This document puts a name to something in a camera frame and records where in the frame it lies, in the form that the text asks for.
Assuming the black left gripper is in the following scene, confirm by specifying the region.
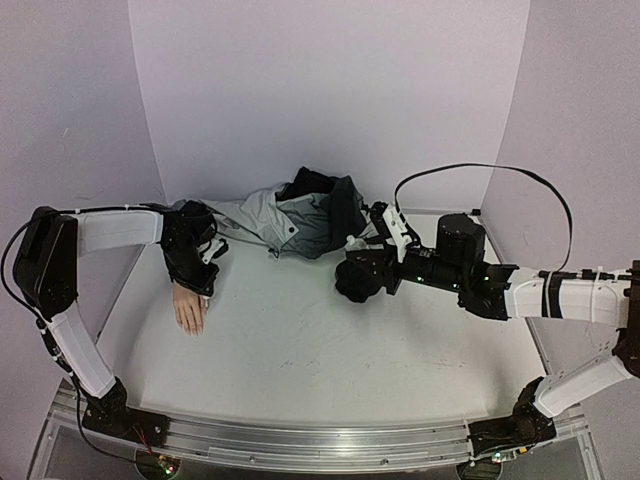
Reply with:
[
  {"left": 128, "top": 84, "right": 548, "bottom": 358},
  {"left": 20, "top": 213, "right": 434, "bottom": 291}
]
[{"left": 163, "top": 240, "right": 221, "bottom": 297}]

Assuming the clear nail polish bottle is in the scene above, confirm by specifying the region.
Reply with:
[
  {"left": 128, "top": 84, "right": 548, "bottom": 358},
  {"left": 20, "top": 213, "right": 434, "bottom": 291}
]
[{"left": 344, "top": 235, "right": 368, "bottom": 252}]

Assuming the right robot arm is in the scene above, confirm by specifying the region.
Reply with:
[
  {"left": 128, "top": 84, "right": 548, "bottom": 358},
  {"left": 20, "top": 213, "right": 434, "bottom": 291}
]
[{"left": 345, "top": 205, "right": 639, "bottom": 418}]

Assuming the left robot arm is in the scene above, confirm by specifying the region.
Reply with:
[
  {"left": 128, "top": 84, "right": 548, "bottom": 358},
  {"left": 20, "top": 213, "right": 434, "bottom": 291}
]
[{"left": 11, "top": 201, "right": 228, "bottom": 399}]

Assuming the mannequin hand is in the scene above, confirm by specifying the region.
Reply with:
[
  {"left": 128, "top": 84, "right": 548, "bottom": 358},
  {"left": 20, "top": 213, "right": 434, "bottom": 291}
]
[{"left": 173, "top": 284, "right": 208, "bottom": 336}]

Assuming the grey and black jacket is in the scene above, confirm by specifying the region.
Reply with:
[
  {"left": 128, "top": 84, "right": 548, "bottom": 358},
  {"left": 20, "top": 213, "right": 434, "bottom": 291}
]
[{"left": 174, "top": 167, "right": 374, "bottom": 260}]

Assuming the small green circuit board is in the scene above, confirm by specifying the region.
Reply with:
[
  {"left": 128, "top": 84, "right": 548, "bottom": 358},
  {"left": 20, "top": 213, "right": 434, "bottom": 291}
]
[{"left": 134, "top": 450, "right": 182, "bottom": 480}]

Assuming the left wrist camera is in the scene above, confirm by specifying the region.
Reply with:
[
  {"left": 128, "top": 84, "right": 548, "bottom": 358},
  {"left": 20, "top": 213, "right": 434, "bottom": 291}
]
[{"left": 197, "top": 238, "right": 229, "bottom": 265}]

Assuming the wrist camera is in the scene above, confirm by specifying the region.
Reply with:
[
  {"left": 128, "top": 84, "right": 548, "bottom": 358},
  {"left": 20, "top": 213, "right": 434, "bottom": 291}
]
[
  {"left": 369, "top": 201, "right": 422, "bottom": 264},
  {"left": 197, "top": 238, "right": 229, "bottom": 265}
]

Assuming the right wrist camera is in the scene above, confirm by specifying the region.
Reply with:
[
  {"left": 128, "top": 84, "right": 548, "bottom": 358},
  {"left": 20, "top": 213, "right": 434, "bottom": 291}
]
[{"left": 369, "top": 201, "right": 422, "bottom": 264}]

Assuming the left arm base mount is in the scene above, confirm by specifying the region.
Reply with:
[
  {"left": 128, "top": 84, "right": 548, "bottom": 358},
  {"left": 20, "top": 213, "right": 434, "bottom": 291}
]
[{"left": 81, "top": 381, "right": 170, "bottom": 447}]

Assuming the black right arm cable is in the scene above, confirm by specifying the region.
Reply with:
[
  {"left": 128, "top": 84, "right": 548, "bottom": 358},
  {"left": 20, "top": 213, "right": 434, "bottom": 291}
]
[{"left": 393, "top": 162, "right": 575, "bottom": 274}]

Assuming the aluminium table front rail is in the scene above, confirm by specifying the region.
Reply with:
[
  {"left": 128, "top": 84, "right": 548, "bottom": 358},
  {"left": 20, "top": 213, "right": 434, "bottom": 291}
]
[{"left": 52, "top": 389, "right": 591, "bottom": 473}]

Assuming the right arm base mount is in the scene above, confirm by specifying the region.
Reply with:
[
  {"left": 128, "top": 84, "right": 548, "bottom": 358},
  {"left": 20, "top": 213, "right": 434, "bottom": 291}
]
[{"left": 468, "top": 389, "right": 557, "bottom": 458}]

